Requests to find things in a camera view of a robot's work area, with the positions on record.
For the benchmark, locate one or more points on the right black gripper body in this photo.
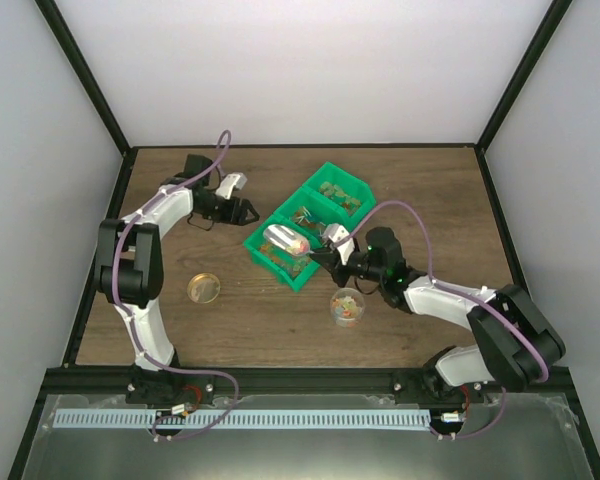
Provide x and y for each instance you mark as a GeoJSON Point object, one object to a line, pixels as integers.
{"type": "Point", "coordinates": [373, 272]}

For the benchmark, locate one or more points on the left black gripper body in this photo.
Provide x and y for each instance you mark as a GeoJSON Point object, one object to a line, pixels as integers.
{"type": "Point", "coordinates": [219, 214]}

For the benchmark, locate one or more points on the green bin star gummies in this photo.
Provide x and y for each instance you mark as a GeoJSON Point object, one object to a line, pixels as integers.
{"type": "Point", "coordinates": [252, 244]}

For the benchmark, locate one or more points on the metal scoop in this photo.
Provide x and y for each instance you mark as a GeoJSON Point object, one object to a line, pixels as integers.
{"type": "Point", "coordinates": [289, 240]}

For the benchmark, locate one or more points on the clear plastic jar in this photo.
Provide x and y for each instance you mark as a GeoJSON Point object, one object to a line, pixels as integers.
{"type": "Point", "coordinates": [347, 306]}

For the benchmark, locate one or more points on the green bin lollipops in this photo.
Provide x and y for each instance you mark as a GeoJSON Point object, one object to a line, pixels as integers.
{"type": "Point", "coordinates": [326, 210]}

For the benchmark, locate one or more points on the green bin popsicle candies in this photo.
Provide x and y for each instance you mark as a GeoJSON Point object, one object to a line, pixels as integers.
{"type": "Point", "coordinates": [350, 183]}

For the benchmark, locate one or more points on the gold jar lid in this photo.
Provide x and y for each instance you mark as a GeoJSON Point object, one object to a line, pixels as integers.
{"type": "Point", "coordinates": [203, 288]}

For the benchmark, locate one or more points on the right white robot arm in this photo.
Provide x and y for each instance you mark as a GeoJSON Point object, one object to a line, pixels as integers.
{"type": "Point", "coordinates": [515, 344]}

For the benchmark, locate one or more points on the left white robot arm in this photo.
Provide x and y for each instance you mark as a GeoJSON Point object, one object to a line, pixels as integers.
{"type": "Point", "coordinates": [129, 268]}

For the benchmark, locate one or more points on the pile of popsicle candies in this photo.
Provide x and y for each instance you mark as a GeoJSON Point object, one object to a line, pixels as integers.
{"type": "Point", "coordinates": [336, 194]}

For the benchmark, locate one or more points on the pile of star gummies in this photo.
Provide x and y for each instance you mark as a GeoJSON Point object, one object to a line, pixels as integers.
{"type": "Point", "coordinates": [293, 266]}

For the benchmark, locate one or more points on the pile of lollipops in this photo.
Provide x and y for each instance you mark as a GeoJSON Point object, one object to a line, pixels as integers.
{"type": "Point", "coordinates": [309, 221]}

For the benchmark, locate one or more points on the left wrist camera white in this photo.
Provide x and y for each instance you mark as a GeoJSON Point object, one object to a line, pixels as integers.
{"type": "Point", "coordinates": [230, 184]}

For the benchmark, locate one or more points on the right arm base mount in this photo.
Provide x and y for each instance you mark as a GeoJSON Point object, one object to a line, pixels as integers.
{"type": "Point", "coordinates": [425, 387]}

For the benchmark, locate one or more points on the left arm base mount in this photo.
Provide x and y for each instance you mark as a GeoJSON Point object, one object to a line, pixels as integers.
{"type": "Point", "coordinates": [165, 389]}

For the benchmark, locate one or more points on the black aluminium frame rail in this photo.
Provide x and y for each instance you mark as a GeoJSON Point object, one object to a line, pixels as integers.
{"type": "Point", "coordinates": [251, 381]}

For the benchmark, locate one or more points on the light blue cable duct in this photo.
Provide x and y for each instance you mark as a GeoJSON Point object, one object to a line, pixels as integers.
{"type": "Point", "coordinates": [380, 419]}

